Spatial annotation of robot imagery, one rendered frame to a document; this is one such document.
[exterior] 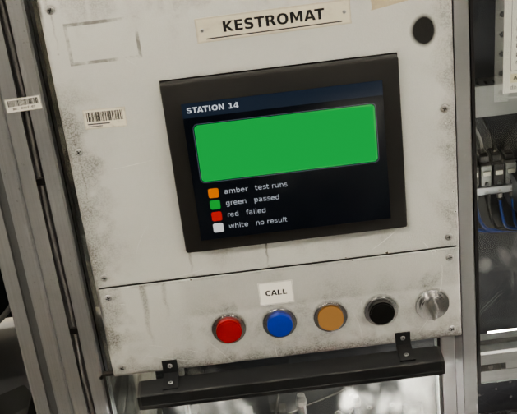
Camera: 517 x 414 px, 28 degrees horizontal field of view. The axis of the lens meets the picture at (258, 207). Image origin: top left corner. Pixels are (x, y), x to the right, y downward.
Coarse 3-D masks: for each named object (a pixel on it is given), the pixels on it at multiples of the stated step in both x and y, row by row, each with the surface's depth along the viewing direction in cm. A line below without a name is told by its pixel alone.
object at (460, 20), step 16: (464, 0) 107; (464, 16) 108; (464, 32) 108; (464, 48) 109; (464, 64) 110; (464, 80) 111; (464, 96) 111; (464, 112) 112; (464, 128) 113; (464, 144) 114; (464, 160) 115; (464, 176) 115; (464, 192) 116; (464, 208) 117; (464, 224) 118; (464, 240) 119; (464, 256) 120; (464, 272) 121; (464, 288) 122; (464, 304) 123; (464, 320) 123; (464, 336) 124; (448, 352) 125; (464, 352) 125; (448, 368) 126; (464, 368) 126; (448, 384) 127; (464, 384) 127; (448, 400) 128; (464, 400) 128
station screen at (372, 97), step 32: (256, 96) 107; (288, 96) 107; (320, 96) 107; (352, 96) 107; (192, 128) 108; (384, 128) 109; (192, 160) 109; (384, 160) 110; (224, 192) 111; (256, 192) 111; (288, 192) 112; (320, 192) 112; (352, 192) 112; (384, 192) 112; (224, 224) 113; (256, 224) 113; (288, 224) 113; (320, 224) 113
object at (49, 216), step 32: (0, 0) 105; (0, 32) 106; (32, 32) 108; (0, 64) 107; (32, 64) 108; (32, 128) 111; (32, 160) 113; (64, 160) 117; (32, 192) 114; (64, 192) 114; (32, 224) 115; (64, 224) 116; (64, 256) 117; (64, 288) 119; (64, 320) 121; (96, 320) 125; (64, 352) 123; (96, 352) 123; (96, 384) 125
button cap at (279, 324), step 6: (270, 318) 120; (276, 318) 120; (282, 318) 120; (288, 318) 120; (270, 324) 120; (276, 324) 120; (282, 324) 120; (288, 324) 120; (270, 330) 120; (276, 330) 120; (282, 330) 120; (288, 330) 121; (276, 336) 121; (282, 336) 121
